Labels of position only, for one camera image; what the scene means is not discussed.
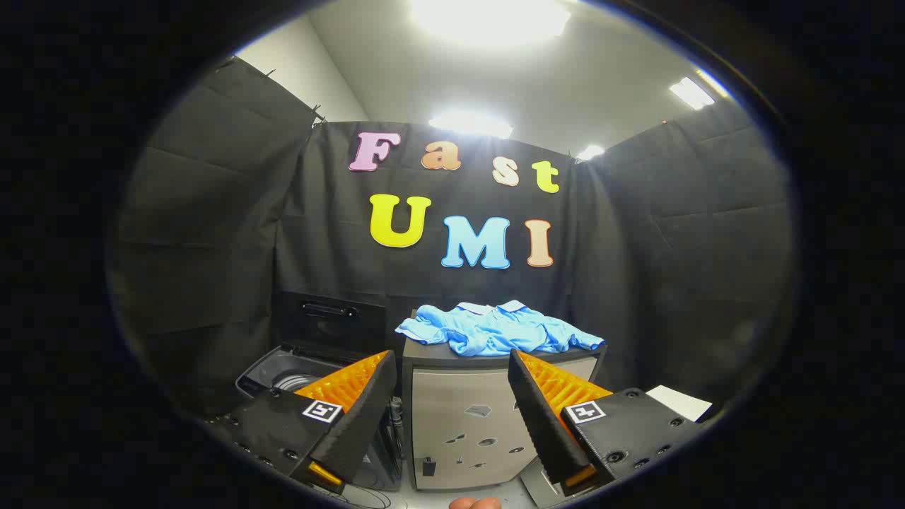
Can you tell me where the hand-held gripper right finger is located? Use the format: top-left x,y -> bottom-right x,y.
508,349 -> 709,496

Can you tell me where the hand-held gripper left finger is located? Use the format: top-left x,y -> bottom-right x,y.
209,349 -> 398,494

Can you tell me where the light blue polo shirt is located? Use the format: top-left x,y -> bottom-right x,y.
395,300 -> 607,358

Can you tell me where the dark grey washing machine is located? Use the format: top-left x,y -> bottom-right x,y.
235,343 -> 404,492

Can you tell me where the dark glass washing machine lid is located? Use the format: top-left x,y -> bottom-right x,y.
274,290 -> 388,356

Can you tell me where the grey cabinet with dark top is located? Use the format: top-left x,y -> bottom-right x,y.
401,332 -> 607,491

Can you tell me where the white paper sheet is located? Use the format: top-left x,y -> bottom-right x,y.
646,385 -> 713,423

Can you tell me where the black backdrop cloth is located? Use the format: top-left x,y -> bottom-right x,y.
110,57 -> 793,418

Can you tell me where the large round ceiling light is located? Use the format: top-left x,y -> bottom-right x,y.
409,0 -> 572,45

